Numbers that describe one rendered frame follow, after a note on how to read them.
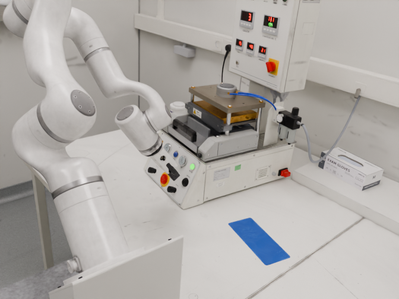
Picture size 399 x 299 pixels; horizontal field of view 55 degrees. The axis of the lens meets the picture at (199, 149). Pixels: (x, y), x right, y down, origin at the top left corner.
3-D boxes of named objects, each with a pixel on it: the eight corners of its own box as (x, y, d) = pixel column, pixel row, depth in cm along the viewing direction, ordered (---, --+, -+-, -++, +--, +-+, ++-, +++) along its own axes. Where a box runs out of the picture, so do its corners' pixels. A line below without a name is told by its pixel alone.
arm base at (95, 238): (78, 279, 73) (47, 190, 77) (54, 289, 88) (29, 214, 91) (160, 244, 85) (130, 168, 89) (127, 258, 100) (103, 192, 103)
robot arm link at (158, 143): (163, 137, 123) (167, 143, 125) (151, 127, 130) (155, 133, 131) (143, 155, 122) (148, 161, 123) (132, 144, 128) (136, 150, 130)
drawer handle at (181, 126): (176, 127, 155) (177, 118, 153) (196, 141, 144) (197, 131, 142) (172, 127, 154) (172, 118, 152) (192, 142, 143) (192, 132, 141)
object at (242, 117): (225, 105, 168) (227, 84, 164) (258, 123, 152) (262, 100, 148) (192, 110, 159) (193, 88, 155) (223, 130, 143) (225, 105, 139)
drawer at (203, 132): (225, 123, 173) (227, 106, 170) (257, 141, 157) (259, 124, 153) (167, 133, 158) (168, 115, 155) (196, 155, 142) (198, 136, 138)
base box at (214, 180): (240, 147, 194) (244, 115, 186) (294, 181, 166) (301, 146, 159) (143, 169, 166) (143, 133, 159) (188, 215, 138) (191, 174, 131)
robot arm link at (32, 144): (76, 184, 82) (41, 86, 86) (25, 215, 90) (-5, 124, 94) (114, 178, 93) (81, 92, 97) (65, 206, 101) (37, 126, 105)
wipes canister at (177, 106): (178, 124, 215) (179, 99, 208) (188, 130, 209) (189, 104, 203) (165, 127, 210) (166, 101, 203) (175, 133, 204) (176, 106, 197)
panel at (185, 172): (145, 171, 164) (162, 131, 161) (180, 206, 142) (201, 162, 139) (141, 170, 163) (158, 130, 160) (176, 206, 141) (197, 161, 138)
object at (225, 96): (233, 101, 174) (236, 73, 168) (281, 125, 151) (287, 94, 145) (187, 108, 161) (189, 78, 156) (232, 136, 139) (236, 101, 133)
